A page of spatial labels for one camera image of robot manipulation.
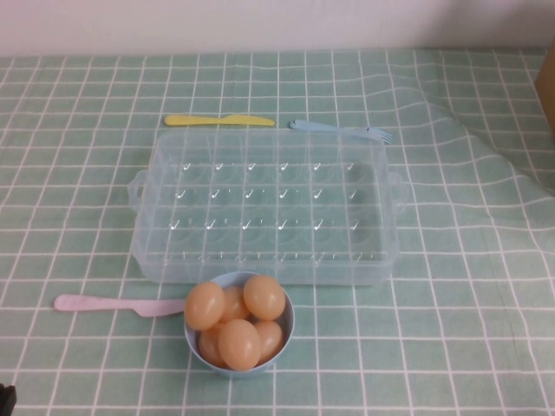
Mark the light blue plastic fork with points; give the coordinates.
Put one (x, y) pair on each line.
(312, 126)

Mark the pink plastic knife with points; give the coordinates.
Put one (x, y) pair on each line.
(108, 303)

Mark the brown egg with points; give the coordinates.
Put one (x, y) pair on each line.
(271, 340)
(208, 346)
(204, 306)
(236, 305)
(239, 345)
(264, 297)

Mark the light blue bowl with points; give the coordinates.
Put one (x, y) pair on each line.
(236, 375)

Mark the brown cardboard box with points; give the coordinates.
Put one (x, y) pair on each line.
(547, 95)

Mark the transparent plastic egg box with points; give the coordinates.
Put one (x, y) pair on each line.
(217, 242)

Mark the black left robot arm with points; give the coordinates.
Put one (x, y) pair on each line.
(6, 401)

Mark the green checked tablecloth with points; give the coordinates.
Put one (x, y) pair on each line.
(433, 325)

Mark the yellow plastic knife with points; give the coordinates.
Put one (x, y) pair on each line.
(195, 120)

